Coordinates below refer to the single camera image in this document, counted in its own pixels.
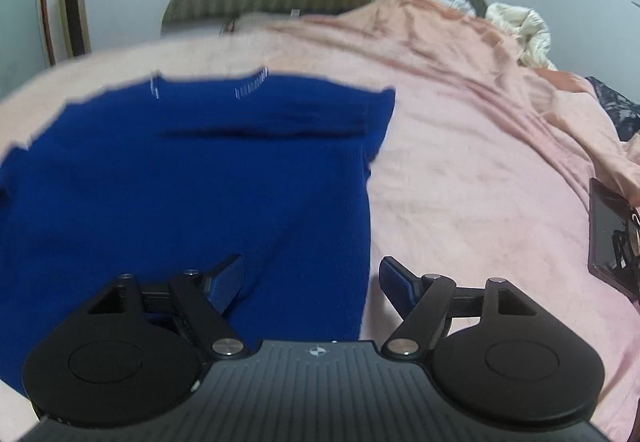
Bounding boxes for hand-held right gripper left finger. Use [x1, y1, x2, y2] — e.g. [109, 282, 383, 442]
[88, 255, 251, 361]

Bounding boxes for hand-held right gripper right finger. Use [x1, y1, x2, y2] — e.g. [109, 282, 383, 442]
[379, 256, 537, 359]

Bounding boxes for blue knit sweater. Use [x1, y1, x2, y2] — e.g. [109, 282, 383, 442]
[0, 66, 397, 398]

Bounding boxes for pink bed sheet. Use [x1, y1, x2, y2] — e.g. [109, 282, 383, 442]
[0, 14, 640, 442]

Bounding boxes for black phone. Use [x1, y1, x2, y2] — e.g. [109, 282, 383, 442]
[588, 177, 640, 299]

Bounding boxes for peach wrinkled blanket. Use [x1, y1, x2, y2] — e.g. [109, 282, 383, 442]
[340, 0, 640, 208]

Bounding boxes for dark patterned cloth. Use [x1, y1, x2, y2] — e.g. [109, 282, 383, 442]
[585, 76, 640, 142]

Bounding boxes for cream quilt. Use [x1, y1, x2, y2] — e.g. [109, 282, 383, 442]
[485, 2, 559, 71]

